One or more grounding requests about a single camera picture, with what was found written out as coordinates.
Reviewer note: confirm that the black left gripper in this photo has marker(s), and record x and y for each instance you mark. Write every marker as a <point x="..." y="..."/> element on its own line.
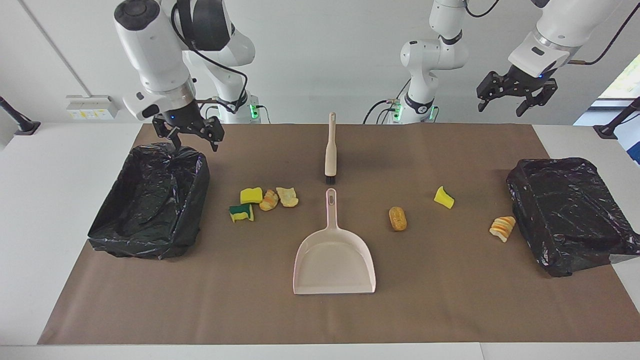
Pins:
<point x="520" y="82"/>

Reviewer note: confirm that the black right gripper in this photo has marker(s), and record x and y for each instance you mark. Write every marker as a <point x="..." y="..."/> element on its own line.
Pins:
<point x="186" y="117"/>

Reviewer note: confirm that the plain yellow sponge piece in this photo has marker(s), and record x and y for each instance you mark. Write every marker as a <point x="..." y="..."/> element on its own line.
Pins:
<point x="251" y="195"/>

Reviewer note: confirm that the green and yellow sponge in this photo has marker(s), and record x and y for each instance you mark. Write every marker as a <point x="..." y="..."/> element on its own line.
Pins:
<point x="241" y="213"/>

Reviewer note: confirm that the orange striped croissant piece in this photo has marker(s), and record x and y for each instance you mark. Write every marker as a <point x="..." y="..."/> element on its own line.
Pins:
<point x="269" y="200"/>

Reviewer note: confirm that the yellow sponge wedge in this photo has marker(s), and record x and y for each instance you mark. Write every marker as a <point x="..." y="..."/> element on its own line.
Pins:
<point x="444" y="198"/>

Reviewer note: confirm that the striped pale bread piece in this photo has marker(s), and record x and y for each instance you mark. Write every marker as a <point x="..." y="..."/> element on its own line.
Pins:
<point x="502" y="228"/>

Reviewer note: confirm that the beige brush with black bristles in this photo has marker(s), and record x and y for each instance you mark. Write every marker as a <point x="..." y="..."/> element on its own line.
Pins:
<point x="330" y="155"/>

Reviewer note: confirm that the brown bread roll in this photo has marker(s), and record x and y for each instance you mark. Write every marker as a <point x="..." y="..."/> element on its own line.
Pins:
<point x="398" y="219"/>

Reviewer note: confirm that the pale pink plastic dustpan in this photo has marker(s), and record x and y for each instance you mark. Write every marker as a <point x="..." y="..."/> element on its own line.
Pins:
<point x="334" y="260"/>

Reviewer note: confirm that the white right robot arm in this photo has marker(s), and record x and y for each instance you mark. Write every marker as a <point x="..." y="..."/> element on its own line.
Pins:
<point x="150" y="45"/>

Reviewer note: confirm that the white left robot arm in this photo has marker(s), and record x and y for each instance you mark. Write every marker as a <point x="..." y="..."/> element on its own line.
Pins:
<point x="435" y="55"/>

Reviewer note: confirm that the bin lined with black bag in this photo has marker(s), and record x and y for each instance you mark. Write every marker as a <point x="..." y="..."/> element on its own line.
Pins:
<point x="565" y="215"/>
<point x="150" y="210"/>

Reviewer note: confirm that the brown paper table mat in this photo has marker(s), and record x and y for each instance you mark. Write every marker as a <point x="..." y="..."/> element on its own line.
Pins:
<point x="320" y="315"/>

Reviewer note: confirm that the white wall socket box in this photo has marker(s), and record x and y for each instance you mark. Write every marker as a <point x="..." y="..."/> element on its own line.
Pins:
<point x="91" y="107"/>

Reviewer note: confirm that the black camera stand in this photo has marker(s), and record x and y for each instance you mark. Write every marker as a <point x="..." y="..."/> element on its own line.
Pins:
<point x="20" y="121"/>
<point x="617" y="120"/>

